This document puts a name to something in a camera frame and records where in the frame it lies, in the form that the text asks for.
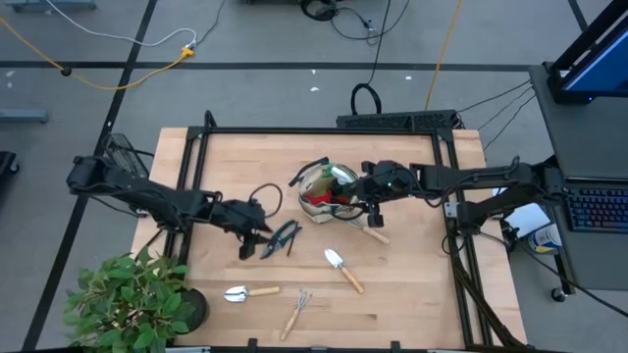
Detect beige canvas green-trimmed gardening bag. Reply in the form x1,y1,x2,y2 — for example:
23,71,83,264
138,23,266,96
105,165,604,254
288,156,374,226

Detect white blue yellow container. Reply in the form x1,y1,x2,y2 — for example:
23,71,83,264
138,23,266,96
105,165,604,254
527,223,564,255

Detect red gardening glove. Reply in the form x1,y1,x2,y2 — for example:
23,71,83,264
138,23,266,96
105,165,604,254
304,190,336,207

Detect black monitor on stand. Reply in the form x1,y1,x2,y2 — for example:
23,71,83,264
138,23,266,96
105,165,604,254
546,0,628,106

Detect green plastic spray bottle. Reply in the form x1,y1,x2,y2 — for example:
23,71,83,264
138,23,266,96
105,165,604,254
326,164,362,197

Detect black keyboard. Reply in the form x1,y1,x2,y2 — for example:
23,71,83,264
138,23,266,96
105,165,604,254
563,185,628,234

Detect white paper sheet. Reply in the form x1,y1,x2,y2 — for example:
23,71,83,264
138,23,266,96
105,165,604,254
503,202,553,239

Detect green-handled pruning shears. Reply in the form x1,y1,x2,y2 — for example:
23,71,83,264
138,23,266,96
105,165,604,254
258,219,304,261

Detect black wire mesh guard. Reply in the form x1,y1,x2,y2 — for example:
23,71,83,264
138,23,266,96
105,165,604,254
104,132,151,178

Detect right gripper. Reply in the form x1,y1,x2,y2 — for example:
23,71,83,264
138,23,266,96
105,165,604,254
338,160,416,206

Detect black chair base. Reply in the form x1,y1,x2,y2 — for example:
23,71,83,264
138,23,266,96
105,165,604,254
0,150,21,177

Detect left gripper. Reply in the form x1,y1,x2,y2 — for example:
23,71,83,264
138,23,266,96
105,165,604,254
214,198,274,241

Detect narrow trowel wooden handle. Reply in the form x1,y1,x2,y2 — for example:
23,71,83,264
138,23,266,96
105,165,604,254
323,247,366,295

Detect grey desk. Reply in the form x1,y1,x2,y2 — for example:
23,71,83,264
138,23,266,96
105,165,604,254
528,63,628,291

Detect wide trowel wooden handle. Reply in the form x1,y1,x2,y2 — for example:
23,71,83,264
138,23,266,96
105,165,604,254
223,284,282,304

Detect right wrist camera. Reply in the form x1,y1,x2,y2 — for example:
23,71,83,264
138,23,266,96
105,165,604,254
366,199,386,229

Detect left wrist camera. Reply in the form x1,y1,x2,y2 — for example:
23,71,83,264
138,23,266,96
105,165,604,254
237,232,260,261

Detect hand fork wooden handle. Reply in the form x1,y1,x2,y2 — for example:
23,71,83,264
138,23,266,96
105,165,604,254
345,218,392,245

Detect black floor cable bundle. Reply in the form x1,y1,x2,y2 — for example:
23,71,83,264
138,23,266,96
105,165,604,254
299,0,412,43

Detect green leafy plant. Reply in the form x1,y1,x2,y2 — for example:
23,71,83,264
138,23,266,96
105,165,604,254
62,246,191,353

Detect black plant pot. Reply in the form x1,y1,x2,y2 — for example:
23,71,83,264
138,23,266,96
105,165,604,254
176,287,211,335

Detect black metal table frame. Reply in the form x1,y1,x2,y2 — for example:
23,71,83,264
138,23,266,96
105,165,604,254
163,110,529,353

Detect black hanging cable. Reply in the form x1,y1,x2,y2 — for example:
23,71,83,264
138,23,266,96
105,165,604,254
349,0,393,117

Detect yellow floor cable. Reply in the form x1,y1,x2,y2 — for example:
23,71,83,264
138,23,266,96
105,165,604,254
0,17,196,92

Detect yellow hanging cable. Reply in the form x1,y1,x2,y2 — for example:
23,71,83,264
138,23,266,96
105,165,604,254
424,0,465,112

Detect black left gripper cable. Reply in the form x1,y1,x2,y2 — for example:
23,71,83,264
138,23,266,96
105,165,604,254
248,182,285,220

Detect three-prong hand rake wooden handle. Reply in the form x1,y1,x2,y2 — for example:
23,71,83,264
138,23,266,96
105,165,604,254
279,288,313,342

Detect white floor cable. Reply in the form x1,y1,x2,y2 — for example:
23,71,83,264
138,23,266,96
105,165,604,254
45,0,198,49

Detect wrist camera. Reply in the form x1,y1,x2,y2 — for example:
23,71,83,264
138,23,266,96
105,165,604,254
366,199,386,229
237,232,260,261

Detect grey floor bar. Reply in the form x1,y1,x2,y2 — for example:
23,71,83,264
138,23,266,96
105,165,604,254
0,108,49,124
4,0,98,12

